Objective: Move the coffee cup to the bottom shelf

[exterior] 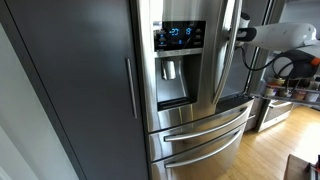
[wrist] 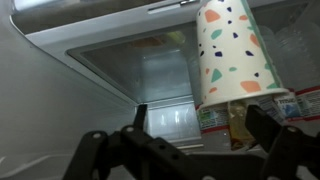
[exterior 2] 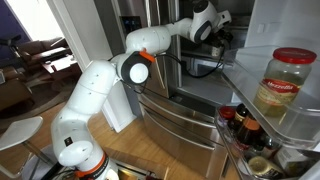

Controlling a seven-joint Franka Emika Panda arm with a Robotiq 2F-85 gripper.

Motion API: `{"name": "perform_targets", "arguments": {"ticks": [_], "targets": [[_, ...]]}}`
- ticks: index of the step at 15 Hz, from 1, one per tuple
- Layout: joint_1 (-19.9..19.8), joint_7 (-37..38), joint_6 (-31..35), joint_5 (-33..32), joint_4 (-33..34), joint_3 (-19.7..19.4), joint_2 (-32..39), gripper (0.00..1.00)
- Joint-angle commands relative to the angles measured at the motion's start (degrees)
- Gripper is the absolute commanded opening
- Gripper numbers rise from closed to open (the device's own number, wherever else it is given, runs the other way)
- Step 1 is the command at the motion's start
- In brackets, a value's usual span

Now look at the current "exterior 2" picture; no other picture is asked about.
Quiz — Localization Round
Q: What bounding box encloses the small red lid jar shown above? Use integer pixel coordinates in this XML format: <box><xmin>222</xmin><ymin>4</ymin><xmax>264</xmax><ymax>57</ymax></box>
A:
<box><xmin>218</xmin><ymin>105</ymin><xmax>237</xmax><ymax>130</ymax></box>

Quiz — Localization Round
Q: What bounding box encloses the white lined open fridge door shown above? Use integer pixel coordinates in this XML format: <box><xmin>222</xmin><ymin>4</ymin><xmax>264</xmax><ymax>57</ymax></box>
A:
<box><xmin>213</xmin><ymin>0</ymin><xmax>320</xmax><ymax>180</ymax></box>

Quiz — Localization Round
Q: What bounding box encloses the dark glass bottle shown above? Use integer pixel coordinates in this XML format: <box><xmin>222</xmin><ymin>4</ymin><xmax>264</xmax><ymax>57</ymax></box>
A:
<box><xmin>253</xmin><ymin>133</ymin><xmax>282</xmax><ymax>158</ymax></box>

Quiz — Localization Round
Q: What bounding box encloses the stainless steel freezer drawer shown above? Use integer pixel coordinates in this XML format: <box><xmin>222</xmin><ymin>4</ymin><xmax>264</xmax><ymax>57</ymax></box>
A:
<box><xmin>139</xmin><ymin>103</ymin><xmax>232</xmax><ymax>180</ymax></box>
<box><xmin>136</xmin><ymin>84</ymin><xmax>221</xmax><ymax>148</ymax></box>

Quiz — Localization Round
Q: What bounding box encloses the dark sauce bottle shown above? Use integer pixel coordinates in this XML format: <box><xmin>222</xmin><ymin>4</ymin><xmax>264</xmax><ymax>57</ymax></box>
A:
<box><xmin>229</xmin><ymin>103</ymin><xmax>250</xmax><ymax>133</ymax></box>

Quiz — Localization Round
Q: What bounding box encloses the Mezzetta jar with red lid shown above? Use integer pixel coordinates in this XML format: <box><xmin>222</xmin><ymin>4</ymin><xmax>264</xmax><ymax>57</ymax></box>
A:
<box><xmin>253</xmin><ymin>47</ymin><xmax>319</xmax><ymax>118</ymax></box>

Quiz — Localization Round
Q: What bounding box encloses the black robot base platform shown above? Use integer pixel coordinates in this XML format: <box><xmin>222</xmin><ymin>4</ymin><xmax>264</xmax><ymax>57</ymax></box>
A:
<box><xmin>43</xmin><ymin>158</ymin><xmax>158</xmax><ymax>180</ymax></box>

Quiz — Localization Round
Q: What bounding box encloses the clear door bin with jar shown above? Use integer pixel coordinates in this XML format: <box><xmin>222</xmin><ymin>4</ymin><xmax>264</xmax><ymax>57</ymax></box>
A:
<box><xmin>221</xmin><ymin>44</ymin><xmax>320</xmax><ymax>152</ymax></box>

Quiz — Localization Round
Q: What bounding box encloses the orange label sauce bottle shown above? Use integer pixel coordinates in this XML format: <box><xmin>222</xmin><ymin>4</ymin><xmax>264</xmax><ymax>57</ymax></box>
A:
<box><xmin>236</xmin><ymin>114</ymin><xmax>263</xmax><ymax>148</ymax></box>

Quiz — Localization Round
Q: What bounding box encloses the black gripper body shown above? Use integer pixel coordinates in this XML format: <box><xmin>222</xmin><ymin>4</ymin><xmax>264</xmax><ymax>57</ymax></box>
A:
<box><xmin>209</xmin><ymin>30</ymin><xmax>232</xmax><ymax>48</ymax></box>

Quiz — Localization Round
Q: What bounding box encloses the brown armchair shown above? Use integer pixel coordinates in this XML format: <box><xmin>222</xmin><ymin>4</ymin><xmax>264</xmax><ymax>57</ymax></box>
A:
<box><xmin>0</xmin><ymin>65</ymin><xmax>35</xmax><ymax>111</ymax></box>

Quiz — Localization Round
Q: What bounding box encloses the brown sofa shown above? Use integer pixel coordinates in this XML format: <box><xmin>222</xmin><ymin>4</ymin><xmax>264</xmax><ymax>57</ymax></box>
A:
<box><xmin>16</xmin><ymin>36</ymin><xmax>73</xmax><ymax>68</ymax></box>

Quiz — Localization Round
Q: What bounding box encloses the clear door bin with bottles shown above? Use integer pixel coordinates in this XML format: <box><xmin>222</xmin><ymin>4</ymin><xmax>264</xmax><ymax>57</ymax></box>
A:
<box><xmin>214</xmin><ymin>106</ymin><xmax>320</xmax><ymax>180</ymax></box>

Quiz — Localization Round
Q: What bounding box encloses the white container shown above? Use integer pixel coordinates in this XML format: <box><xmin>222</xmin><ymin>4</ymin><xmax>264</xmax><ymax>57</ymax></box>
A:
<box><xmin>274</xmin><ymin>146</ymin><xmax>312</xmax><ymax>176</ymax></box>

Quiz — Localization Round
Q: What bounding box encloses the clear crisper drawer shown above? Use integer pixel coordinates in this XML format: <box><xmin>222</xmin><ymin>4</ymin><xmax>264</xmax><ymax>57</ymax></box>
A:
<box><xmin>195</xmin><ymin>60</ymin><xmax>228</xmax><ymax>80</ymax></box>

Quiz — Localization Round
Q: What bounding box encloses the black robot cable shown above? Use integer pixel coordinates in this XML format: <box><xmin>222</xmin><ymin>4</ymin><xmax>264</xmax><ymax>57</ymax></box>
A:
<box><xmin>133</xmin><ymin>40</ymin><xmax>230</xmax><ymax>95</ymax></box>

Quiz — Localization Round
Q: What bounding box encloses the curved steel door handle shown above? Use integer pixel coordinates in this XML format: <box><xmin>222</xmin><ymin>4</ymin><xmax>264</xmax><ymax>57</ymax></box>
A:
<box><xmin>143</xmin><ymin>0</ymin><xmax>168</xmax><ymax>92</ymax></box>

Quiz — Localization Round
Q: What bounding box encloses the wooden coffee table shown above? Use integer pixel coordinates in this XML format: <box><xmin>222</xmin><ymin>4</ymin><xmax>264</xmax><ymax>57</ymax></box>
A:
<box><xmin>41</xmin><ymin>54</ymin><xmax>83</xmax><ymax>81</ymax></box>

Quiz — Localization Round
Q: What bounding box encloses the curved steel drawer handle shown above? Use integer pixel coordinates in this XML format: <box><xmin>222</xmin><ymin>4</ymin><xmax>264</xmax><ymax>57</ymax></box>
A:
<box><xmin>138</xmin><ymin>91</ymin><xmax>217</xmax><ymax>129</ymax></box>
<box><xmin>141</xmin><ymin>106</ymin><xmax>218</xmax><ymax>149</ymax></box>

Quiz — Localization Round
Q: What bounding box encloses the glass fridge shelf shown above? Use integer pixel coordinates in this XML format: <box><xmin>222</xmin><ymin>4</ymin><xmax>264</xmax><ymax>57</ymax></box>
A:
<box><xmin>181</xmin><ymin>49</ymin><xmax>228</xmax><ymax>63</ymax></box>

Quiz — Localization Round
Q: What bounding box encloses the stainless steel refrigerator body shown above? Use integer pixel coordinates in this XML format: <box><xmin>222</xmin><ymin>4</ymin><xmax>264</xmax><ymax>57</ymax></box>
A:
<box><xmin>118</xmin><ymin>0</ymin><xmax>258</xmax><ymax>180</ymax></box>

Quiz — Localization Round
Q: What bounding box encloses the yellow lid jar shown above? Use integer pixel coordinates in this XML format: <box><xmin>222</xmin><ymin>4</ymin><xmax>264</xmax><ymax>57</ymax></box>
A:
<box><xmin>248</xmin><ymin>155</ymin><xmax>285</xmax><ymax>180</ymax></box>

